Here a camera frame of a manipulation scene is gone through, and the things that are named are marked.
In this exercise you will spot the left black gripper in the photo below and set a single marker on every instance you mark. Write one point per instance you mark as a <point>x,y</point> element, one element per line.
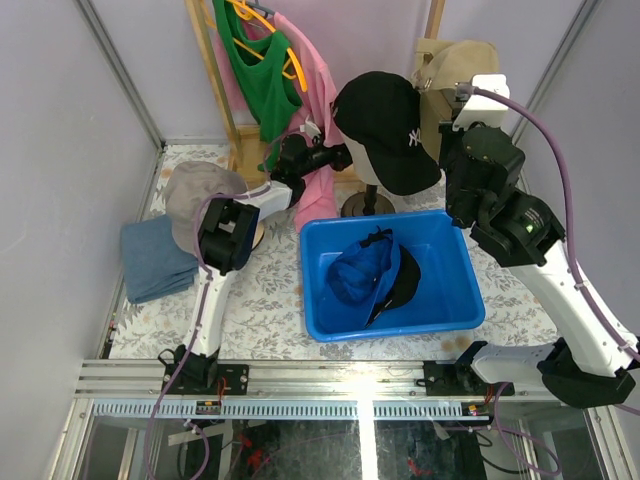
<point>330,156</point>

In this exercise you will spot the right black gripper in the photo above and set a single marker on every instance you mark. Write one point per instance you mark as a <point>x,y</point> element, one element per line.
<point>448,135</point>

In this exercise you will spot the beige mannequin head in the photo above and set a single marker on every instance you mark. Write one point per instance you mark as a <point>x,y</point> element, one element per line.
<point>369,202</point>

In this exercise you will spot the peach bucket hat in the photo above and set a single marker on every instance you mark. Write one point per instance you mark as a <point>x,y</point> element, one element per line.
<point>256,235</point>

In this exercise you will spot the black baseball cap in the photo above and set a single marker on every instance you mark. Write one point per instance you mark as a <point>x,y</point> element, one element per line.
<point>381,110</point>

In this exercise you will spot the khaki hat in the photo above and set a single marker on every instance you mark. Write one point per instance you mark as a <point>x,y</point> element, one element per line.
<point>439,65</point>

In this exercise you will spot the grey bucket hat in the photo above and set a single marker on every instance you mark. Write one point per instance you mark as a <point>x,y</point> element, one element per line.
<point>190,183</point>

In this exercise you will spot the blue plastic bin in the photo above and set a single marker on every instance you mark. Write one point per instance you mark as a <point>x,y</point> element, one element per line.
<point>447,295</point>

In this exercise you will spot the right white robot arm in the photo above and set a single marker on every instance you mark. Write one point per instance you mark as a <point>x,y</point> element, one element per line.
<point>590,364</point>

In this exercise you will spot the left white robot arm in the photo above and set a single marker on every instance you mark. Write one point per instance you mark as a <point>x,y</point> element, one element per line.
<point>224,229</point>

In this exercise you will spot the pink t-shirt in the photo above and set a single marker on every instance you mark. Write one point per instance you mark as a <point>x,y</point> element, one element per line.
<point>305,67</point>

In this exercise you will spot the wooden clothes rack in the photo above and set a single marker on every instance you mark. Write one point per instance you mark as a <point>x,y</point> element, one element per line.
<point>341,39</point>

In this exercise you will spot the green tank top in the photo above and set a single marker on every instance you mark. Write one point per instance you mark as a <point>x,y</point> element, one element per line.
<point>257,65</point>

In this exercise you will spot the blue cap in bin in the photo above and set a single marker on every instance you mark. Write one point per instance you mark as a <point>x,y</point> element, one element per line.
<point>371,277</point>

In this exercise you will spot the grey blue hanger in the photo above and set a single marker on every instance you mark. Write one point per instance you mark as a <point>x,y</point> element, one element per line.
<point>247,10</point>

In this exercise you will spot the folded blue cloth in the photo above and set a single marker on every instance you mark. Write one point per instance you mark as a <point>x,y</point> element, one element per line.
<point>154,265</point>

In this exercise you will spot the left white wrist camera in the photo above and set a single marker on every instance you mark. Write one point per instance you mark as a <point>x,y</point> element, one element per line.
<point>312,131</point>

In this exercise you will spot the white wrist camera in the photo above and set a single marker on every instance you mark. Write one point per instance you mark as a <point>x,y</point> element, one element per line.
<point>312,131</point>
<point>478,108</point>

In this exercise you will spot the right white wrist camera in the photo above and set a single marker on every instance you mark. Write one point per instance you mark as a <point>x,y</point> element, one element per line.
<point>478,108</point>

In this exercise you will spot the aluminium rail base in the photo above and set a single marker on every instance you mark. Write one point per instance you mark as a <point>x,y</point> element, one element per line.
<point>336,390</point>

